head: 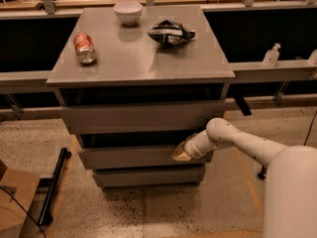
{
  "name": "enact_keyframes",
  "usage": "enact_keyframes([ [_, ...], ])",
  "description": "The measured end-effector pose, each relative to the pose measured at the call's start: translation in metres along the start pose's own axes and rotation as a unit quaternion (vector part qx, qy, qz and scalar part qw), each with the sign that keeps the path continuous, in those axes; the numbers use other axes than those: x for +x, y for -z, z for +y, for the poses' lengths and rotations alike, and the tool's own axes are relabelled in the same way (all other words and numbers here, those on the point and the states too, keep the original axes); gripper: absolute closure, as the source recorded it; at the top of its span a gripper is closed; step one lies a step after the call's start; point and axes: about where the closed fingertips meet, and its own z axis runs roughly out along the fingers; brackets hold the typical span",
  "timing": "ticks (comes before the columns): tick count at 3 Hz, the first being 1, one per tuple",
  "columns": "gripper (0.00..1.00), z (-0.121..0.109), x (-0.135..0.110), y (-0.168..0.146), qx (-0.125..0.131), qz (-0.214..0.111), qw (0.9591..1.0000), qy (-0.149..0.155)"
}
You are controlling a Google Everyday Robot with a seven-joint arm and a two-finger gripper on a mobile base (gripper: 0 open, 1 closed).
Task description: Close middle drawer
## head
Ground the grey drawer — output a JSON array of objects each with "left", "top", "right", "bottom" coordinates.
[
  {"left": 93, "top": 166, "right": 206, "bottom": 187},
  {"left": 60, "top": 101, "right": 224, "bottom": 135},
  {"left": 77, "top": 144, "right": 214, "bottom": 171}
]

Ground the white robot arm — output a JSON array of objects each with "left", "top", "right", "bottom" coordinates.
[{"left": 172, "top": 118, "right": 317, "bottom": 238}]

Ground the grey top drawer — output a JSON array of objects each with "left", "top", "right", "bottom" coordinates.
[{"left": 60, "top": 101, "right": 224, "bottom": 135}]

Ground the grey drawer cabinet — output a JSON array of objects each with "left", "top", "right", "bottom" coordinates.
[{"left": 53, "top": 6, "right": 229, "bottom": 175}]

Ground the grey bottom drawer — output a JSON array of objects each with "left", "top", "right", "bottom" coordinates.
[{"left": 93, "top": 166, "right": 206, "bottom": 187}]

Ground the black floor stand right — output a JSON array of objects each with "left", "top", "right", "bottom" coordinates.
[{"left": 258, "top": 167, "right": 266, "bottom": 179}]

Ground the black floor stand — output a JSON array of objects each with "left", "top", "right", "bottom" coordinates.
[
  {"left": 258, "top": 167, "right": 266, "bottom": 179},
  {"left": 38, "top": 148, "right": 71, "bottom": 226}
]

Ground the clear sanitizer bottle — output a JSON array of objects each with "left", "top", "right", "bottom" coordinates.
[{"left": 263, "top": 43, "right": 280, "bottom": 67}]

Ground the black crumpled chip bag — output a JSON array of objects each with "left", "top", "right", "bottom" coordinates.
[{"left": 148, "top": 20, "right": 196, "bottom": 46}]

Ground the white ceramic bowl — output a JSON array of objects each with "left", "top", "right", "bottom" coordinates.
[{"left": 113, "top": 1, "right": 143, "bottom": 26}]

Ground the red soda can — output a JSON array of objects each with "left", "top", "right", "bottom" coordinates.
[{"left": 73, "top": 33, "right": 95, "bottom": 64}]

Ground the black floor stand left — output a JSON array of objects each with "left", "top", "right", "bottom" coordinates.
[{"left": 38, "top": 148, "right": 71, "bottom": 226}]

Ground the brown cardboard box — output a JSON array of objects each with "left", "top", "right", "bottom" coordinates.
[{"left": 0, "top": 160, "right": 40, "bottom": 238}]

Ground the grey metal rail shelf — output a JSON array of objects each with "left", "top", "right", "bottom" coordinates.
[{"left": 0, "top": 59, "right": 316, "bottom": 94}]

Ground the black cable left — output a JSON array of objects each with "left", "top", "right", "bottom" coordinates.
[{"left": 0, "top": 185, "right": 48, "bottom": 238}]

